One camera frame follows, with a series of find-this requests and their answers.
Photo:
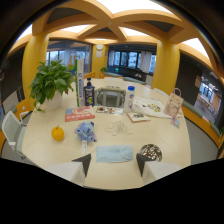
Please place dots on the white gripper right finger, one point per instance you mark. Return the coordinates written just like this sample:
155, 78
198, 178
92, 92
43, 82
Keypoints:
156, 170

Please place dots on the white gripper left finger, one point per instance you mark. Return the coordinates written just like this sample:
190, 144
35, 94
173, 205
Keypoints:
71, 170

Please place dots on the blue stuffed animal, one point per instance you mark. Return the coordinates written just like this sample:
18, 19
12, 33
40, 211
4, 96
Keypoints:
85, 131

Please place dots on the round patterned dark disc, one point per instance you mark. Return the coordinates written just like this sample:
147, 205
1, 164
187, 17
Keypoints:
150, 152

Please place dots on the orange fruit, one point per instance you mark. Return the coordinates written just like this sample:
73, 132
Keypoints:
57, 133

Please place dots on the light blue face mask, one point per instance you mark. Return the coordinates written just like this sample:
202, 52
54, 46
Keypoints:
114, 153

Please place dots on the small picture book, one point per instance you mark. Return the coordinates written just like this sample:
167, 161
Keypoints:
138, 117

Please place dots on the red printed booklet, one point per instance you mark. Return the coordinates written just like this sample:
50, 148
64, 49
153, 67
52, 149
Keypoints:
79, 113

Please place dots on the white printed tote bag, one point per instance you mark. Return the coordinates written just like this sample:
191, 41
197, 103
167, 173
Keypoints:
151, 107

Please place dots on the pink patterned gift bag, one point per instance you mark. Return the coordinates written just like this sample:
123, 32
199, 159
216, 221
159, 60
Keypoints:
173, 104

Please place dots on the white office chair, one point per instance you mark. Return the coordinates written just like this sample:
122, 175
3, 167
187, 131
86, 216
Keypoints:
12, 133

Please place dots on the food picture leaflet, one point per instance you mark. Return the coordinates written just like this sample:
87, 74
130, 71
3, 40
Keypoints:
109, 110

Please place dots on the white bottle blue cap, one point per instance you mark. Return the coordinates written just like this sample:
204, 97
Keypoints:
129, 99

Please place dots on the yellow wooden chair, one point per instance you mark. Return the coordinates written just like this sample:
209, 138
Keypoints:
23, 108

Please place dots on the dark blue bottle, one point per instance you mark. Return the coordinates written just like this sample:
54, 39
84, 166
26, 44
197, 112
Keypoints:
89, 93

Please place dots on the tall white green box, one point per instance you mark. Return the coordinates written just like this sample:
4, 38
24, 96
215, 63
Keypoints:
80, 83

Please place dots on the green potted plant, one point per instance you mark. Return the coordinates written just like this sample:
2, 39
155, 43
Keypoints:
50, 83

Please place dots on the round wall clock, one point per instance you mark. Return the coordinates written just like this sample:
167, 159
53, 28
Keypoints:
99, 47

